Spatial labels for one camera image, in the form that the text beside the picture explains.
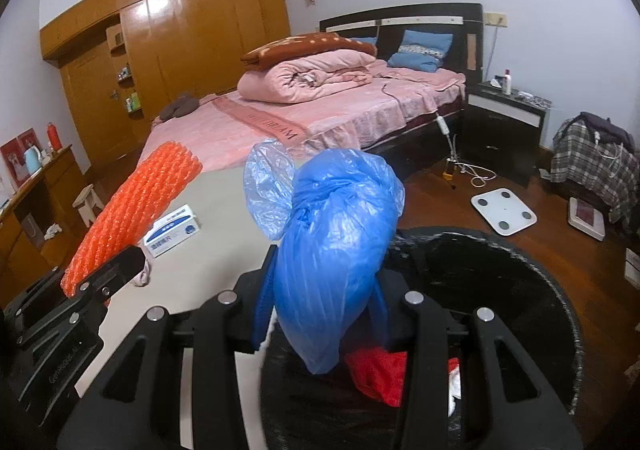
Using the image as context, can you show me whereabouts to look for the black lined trash bin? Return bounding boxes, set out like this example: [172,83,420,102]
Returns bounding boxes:
[260,225,586,450]

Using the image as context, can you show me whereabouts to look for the white and blue box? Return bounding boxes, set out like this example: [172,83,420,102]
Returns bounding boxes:
[143,204,202,258]

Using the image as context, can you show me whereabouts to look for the white bathroom scale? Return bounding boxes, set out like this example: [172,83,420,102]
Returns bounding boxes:
[470,187,538,237]

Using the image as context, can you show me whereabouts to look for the white corded controller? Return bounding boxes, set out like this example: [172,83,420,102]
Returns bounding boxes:
[436,115,497,189]

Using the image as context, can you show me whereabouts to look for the plaid-covered chair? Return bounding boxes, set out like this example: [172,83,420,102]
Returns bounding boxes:
[550,117,637,231]

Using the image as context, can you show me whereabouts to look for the brown slippers on bed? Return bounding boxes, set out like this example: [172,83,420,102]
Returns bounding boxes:
[159,92,200,121]

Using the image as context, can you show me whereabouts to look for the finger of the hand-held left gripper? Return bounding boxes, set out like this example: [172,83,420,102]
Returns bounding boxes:
[2,267,76,336]
[65,245,146,326]

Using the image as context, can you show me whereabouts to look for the white cloth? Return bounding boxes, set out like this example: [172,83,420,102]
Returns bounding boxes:
[446,365,464,417]

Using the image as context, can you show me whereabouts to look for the white scale with red panel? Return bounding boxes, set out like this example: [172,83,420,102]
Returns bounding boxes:
[567,197,607,242]

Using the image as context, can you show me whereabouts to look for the orange foam net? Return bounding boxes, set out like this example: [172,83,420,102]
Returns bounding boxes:
[60,141,203,308]

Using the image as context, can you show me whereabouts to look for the light blue kettle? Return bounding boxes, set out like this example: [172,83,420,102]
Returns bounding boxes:
[22,146,43,176]

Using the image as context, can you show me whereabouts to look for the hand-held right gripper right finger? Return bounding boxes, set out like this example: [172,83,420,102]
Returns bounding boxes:
[370,270,583,450]

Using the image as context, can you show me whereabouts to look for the small white carton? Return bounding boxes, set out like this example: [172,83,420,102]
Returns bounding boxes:
[624,250,640,291]

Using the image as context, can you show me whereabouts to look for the bed with pink sheet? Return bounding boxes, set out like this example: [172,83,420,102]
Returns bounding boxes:
[140,2,483,181]

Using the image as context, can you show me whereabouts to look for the small wooden stool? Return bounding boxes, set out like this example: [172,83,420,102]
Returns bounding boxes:
[72,184,106,226]

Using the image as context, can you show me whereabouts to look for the grey paper bag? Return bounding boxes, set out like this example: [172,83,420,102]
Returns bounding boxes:
[20,212,41,251]

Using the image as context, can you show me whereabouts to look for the wooden wardrobe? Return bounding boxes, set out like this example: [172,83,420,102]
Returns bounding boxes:
[39,0,291,166]

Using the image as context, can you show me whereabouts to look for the red plastic bag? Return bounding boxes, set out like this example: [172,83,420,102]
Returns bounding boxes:
[345,350,408,406]

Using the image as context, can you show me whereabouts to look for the brown patterned blanket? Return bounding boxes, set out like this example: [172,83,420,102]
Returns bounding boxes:
[240,31,377,67]

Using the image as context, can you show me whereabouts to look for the pink folded quilt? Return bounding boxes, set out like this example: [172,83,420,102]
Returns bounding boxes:
[236,50,376,104]

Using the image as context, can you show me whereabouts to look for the black and white nightstand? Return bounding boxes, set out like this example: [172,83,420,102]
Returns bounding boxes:
[462,80,548,188]

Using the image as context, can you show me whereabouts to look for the blue pillow with patterned band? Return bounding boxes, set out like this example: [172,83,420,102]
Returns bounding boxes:
[387,30,454,72]

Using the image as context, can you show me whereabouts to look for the blue plastic bag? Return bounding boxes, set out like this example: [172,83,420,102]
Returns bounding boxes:
[243,139,406,376]

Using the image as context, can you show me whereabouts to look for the wooden dresser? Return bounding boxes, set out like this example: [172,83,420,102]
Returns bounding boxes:
[0,145,93,311]

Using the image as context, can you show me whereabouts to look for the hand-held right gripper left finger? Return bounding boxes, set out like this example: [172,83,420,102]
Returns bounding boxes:
[57,245,281,450]

